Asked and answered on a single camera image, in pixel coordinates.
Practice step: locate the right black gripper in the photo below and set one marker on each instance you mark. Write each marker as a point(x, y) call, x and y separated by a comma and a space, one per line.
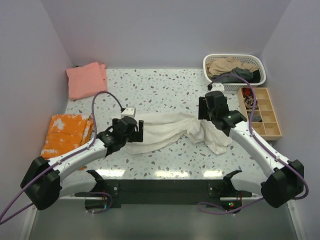
point(202, 108)

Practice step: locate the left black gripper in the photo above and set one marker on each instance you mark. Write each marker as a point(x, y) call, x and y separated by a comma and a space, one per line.
point(139, 131)

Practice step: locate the white floral print t-shirt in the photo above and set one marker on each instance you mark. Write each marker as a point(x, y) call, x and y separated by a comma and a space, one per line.
point(162, 129)

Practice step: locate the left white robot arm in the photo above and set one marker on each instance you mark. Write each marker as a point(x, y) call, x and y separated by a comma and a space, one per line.
point(43, 181)

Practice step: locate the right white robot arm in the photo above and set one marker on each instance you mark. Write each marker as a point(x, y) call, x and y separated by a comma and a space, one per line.
point(284, 179)

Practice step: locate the black white patterned socks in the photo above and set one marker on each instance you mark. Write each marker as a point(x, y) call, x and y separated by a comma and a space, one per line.
point(249, 103)

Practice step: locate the red black patterned socks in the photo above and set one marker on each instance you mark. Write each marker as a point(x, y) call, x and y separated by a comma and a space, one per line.
point(247, 93)

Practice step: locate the beige garment in basket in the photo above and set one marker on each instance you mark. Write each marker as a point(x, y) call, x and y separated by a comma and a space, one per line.
point(225, 65)

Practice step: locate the dark grey socks in tray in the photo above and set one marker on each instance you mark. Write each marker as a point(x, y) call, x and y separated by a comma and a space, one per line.
point(256, 117)

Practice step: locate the dark grey garment in basket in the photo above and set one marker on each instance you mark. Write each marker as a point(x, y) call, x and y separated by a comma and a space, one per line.
point(230, 77)

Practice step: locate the folded orange tie-dye t-shirt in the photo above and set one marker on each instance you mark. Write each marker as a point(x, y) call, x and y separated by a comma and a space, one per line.
point(66, 132)

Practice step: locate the wooden compartment organizer tray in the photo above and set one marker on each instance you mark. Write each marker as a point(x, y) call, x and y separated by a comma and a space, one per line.
point(268, 129)

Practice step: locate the folded pink t-shirt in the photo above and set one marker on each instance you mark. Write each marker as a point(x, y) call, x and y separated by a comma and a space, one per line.
point(85, 81)

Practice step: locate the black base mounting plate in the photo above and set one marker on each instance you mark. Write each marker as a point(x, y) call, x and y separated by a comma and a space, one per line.
point(160, 192)

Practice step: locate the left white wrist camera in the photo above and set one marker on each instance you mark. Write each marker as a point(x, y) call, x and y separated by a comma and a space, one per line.
point(128, 112)

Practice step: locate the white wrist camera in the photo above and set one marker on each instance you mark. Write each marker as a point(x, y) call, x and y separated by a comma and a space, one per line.
point(128, 112)
point(215, 86)

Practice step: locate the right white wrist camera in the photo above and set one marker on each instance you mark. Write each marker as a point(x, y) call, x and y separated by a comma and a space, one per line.
point(215, 86)

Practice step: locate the aluminium rail frame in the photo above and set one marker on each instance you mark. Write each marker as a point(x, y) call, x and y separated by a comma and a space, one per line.
point(31, 215)

